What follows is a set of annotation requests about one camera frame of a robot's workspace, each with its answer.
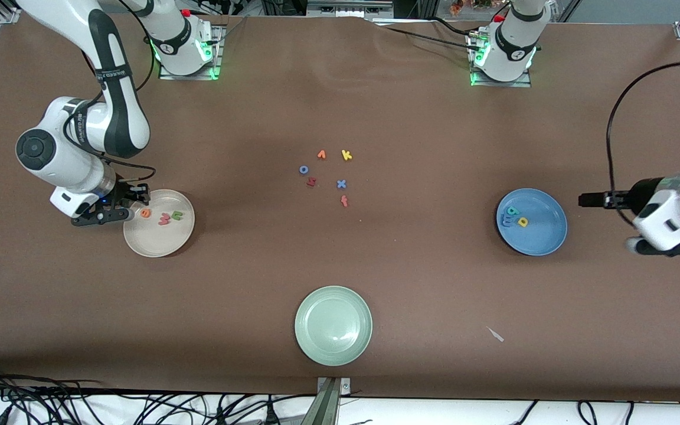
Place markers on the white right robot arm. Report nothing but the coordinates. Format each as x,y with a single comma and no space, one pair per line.
62,159

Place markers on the blue plate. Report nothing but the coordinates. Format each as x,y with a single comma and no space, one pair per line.
543,233

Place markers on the blue letter m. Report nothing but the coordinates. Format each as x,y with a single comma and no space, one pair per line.
506,221

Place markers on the beige brown plate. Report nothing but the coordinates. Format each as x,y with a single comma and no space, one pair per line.
160,241

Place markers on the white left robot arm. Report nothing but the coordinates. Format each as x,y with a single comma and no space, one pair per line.
511,41

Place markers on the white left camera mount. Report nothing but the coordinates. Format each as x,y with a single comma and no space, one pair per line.
670,227

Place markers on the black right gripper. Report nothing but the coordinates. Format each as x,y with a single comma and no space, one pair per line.
123,192

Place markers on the white paper scrap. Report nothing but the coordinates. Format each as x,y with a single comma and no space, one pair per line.
495,334

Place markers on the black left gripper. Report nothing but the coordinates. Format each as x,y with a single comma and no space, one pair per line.
642,193

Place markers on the brown table cover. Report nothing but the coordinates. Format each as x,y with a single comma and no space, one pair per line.
80,307

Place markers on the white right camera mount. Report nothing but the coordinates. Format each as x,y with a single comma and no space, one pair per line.
71,202

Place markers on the pale green plate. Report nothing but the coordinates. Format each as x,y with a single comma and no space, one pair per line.
333,326

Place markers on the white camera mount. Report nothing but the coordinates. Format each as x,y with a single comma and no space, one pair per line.
670,227
71,202

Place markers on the grey metal frame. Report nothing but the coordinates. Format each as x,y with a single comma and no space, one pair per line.
346,7

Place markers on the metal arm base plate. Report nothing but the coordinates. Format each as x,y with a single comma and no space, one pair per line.
502,84
169,75

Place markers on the grey metal camera post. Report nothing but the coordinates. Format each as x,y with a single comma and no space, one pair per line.
329,407

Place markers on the pink letter m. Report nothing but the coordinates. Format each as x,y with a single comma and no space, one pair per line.
164,220

